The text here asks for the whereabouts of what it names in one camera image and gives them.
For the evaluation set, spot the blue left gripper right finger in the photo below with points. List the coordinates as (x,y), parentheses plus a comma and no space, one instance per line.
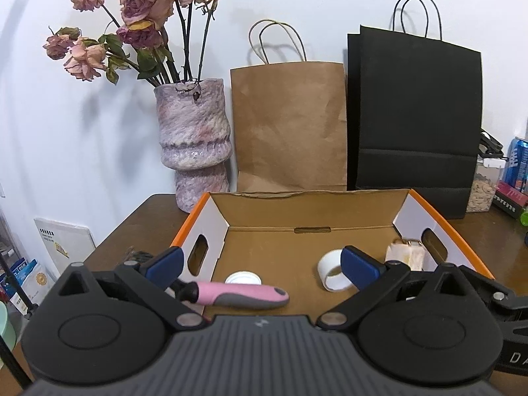
(360,268)

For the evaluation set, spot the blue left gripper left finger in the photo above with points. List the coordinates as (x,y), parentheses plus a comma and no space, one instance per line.
(164,269)

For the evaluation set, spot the white tape roll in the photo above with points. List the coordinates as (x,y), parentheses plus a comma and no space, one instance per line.
(330,272)

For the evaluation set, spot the beige small perfume bottle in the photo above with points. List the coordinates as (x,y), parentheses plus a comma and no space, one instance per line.
(409,252)

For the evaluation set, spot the pink grey pet brush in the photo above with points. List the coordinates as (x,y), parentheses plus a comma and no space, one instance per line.
(230,295)

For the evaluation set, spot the white round lid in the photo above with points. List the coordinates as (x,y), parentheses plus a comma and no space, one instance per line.
(243,277)

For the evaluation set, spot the green bottle cap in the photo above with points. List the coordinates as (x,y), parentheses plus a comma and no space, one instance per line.
(524,218)

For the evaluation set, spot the orange cardboard box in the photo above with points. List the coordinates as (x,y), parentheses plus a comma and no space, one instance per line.
(282,236)

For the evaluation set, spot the dark red small box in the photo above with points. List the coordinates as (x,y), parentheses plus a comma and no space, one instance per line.
(509,200)

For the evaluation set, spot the clear jar of seeds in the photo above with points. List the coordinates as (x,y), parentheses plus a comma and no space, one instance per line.
(490,165)

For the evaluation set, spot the blue white packages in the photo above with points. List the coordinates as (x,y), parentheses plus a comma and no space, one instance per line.
(33,279)

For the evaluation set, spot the blue drink can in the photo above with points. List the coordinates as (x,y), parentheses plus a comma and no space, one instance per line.
(516,170)

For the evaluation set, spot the pink mottled ceramic vase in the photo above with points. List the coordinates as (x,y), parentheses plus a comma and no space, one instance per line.
(194,135)

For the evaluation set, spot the black metal stand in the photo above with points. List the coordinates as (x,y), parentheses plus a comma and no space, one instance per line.
(13,358)

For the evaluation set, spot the mint green plate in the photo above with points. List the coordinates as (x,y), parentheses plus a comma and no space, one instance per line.
(6,327)

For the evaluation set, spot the brown paper bag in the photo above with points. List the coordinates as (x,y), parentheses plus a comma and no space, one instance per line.
(290,123)

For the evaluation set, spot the black paper bag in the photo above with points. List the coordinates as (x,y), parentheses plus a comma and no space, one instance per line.
(414,109)

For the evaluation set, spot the dried pink rose bouquet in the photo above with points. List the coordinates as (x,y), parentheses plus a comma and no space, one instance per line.
(139,42)

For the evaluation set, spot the white booklet against wall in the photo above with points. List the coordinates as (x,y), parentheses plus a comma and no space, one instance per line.
(65,242)

